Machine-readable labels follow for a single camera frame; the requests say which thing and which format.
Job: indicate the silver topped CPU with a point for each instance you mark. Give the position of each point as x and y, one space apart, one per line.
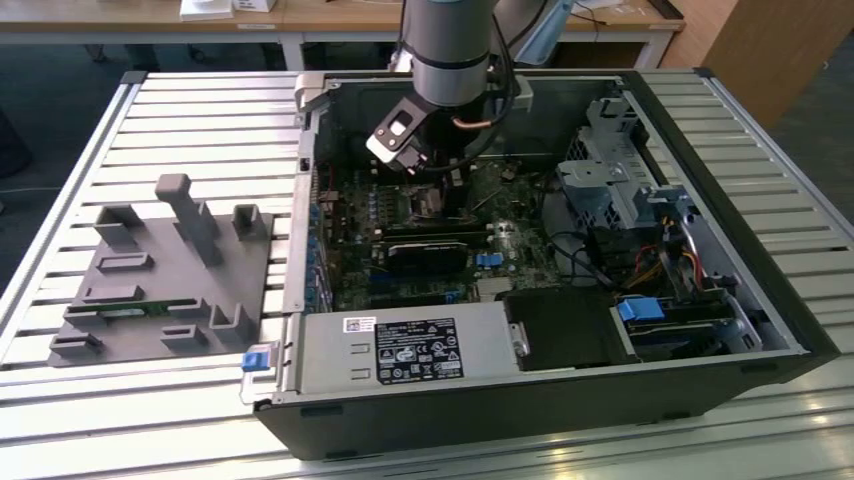
429 204

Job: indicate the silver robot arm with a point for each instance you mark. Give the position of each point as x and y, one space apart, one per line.
443 50

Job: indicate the CPU socket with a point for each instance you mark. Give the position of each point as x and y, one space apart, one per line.
420 188

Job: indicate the metal drive cage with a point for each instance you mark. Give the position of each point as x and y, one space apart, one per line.
587 175

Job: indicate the black graphics card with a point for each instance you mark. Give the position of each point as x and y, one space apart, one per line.
427 260

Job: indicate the green motherboard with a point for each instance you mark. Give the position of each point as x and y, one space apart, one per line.
527 250

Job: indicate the silver chipset heatsink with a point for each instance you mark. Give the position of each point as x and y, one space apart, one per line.
495 287

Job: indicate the white box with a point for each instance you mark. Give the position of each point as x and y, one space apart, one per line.
206 10
256 5

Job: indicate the black plastic shroud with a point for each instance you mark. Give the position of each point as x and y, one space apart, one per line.
567 325

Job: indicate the blue disk carrier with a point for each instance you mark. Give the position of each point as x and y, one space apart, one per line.
640 311

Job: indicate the silver power supply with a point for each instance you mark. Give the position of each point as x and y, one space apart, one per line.
320 350

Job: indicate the grey parts rack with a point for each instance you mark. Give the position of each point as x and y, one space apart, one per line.
166 280

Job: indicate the wooden cabinet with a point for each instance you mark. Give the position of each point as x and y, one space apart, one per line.
767 50

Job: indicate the blue case latch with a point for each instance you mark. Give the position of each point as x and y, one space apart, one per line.
254 362

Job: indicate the green RAM stick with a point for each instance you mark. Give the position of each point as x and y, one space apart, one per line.
156 306

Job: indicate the black PC case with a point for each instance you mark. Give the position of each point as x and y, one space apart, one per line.
467 425

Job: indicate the wooden desk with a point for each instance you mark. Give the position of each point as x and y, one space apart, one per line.
100 22

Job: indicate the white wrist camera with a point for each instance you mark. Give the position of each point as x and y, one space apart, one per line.
397 129

